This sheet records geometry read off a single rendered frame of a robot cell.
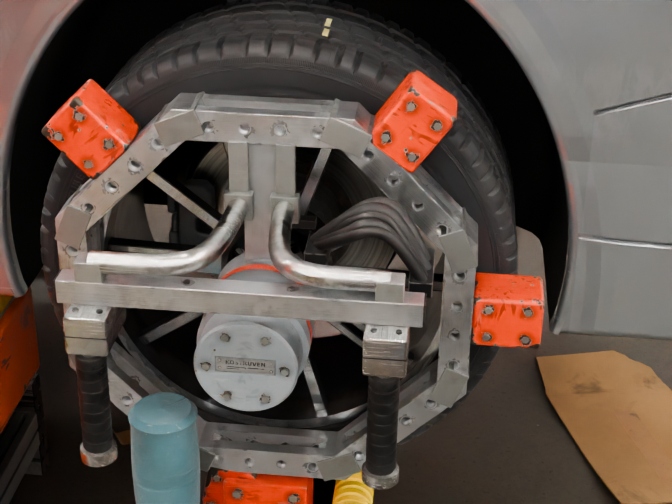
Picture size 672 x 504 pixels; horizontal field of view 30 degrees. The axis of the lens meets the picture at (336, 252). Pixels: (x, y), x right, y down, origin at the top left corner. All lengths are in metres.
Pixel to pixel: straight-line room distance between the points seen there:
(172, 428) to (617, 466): 1.42
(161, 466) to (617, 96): 0.76
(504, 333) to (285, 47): 0.46
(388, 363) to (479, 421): 1.53
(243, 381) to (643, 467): 1.47
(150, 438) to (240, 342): 0.20
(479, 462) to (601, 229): 1.15
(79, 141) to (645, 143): 0.73
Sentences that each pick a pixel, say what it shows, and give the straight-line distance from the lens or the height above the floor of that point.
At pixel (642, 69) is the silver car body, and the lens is 1.66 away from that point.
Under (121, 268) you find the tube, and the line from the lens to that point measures 1.43.
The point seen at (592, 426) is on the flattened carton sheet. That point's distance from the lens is 2.94.
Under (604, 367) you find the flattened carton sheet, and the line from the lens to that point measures 3.13.
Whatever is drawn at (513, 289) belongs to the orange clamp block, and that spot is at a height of 0.88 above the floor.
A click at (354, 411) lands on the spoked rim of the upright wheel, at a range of 1.81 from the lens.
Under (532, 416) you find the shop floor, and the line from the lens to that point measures 2.96.
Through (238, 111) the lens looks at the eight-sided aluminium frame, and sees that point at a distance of 1.53.
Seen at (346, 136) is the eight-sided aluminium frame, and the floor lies 1.10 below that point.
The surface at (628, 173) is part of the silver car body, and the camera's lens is 1.71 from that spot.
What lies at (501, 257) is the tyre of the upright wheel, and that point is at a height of 0.90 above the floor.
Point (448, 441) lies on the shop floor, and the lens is 2.85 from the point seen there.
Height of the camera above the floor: 1.68
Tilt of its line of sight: 28 degrees down
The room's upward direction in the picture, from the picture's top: 1 degrees clockwise
